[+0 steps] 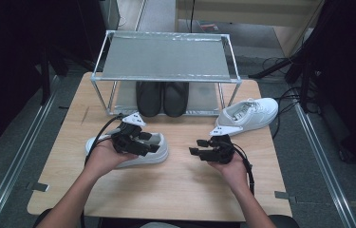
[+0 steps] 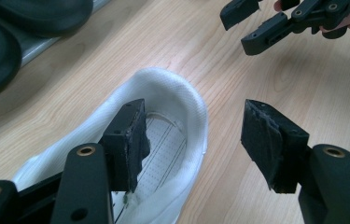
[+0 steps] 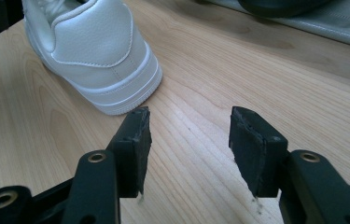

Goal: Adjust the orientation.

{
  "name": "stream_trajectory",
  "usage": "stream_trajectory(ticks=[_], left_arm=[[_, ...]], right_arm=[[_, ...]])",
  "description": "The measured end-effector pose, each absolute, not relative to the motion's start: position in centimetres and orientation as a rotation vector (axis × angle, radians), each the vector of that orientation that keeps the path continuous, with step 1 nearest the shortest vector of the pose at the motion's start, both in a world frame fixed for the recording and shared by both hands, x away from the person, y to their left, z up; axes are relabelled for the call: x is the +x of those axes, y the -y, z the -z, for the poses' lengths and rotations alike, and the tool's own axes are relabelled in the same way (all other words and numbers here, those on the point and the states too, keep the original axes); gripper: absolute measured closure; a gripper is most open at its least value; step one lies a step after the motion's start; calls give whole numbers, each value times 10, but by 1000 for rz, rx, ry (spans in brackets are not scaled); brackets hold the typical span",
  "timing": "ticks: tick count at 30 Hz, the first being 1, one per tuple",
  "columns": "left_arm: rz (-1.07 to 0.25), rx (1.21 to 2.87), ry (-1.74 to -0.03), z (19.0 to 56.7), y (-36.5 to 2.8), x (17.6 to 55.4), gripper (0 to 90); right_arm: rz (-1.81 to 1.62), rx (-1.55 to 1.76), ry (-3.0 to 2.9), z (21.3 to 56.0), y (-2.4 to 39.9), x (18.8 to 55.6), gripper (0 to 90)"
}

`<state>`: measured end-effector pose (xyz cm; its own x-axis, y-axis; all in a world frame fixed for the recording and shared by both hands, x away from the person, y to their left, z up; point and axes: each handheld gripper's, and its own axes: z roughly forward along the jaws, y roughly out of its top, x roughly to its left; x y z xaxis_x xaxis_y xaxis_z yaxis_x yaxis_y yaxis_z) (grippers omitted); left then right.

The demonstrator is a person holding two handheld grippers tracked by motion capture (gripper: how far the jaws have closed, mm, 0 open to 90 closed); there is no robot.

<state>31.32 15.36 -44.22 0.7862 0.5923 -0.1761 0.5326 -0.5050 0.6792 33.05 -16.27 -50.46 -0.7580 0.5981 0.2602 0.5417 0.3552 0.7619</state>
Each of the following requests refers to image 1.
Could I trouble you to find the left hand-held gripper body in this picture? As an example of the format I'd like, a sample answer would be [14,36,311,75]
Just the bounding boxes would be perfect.
[110,111,151,158]

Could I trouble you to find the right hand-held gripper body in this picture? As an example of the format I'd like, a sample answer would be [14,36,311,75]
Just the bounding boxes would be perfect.
[198,125,245,165]

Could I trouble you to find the white sneaker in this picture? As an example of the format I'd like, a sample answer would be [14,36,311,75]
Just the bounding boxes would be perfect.
[215,97,279,137]
[84,131,170,169]

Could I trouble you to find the black slipper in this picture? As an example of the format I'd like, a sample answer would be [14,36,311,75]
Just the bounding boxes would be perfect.
[161,81,190,119]
[135,81,163,118]

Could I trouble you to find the metal two-tier shoe rack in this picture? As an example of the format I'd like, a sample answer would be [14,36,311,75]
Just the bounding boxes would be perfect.
[89,29,242,118]

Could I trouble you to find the person's right hand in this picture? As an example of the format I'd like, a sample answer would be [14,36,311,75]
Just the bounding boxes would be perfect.
[208,153,252,195]

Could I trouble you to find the person's left hand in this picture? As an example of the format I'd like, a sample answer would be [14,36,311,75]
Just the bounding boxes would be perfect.
[84,139,139,182]

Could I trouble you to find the grey tape tab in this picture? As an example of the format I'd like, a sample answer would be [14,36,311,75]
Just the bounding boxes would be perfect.
[26,181,50,193]
[273,190,297,203]

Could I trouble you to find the black metal stand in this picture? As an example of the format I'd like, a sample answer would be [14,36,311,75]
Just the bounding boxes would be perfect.
[39,44,72,107]

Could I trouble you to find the black tripod stand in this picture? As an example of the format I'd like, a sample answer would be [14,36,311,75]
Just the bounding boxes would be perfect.
[248,47,312,112]

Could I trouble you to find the red item on floor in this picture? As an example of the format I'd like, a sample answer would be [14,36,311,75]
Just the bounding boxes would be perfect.
[197,21,220,32]

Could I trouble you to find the grey metal case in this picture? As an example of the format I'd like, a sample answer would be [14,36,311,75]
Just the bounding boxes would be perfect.
[99,0,122,31]

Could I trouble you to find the light wooden cabinet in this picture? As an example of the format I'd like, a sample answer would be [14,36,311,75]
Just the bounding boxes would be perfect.
[175,0,326,58]

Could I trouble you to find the black curtain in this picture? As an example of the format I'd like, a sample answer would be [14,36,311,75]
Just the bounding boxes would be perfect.
[0,0,107,158]
[305,0,356,174]

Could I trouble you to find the left hand-held gripper black cable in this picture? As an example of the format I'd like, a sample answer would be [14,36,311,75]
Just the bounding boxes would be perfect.
[79,113,126,228]

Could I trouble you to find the hand-held gripper black cable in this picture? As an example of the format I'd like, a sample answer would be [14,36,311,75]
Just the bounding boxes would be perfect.
[79,113,126,228]
[232,143,256,198]

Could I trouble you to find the right hand-held gripper black cable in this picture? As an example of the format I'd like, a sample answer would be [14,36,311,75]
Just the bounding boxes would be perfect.
[232,143,256,198]

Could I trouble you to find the black floor cables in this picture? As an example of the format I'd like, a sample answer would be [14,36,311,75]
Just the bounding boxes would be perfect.
[260,56,303,141]

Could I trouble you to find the metal floor rail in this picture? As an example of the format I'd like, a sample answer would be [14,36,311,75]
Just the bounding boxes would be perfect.
[0,75,60,228]
[292,103,356,228]
[134,0,148,31]

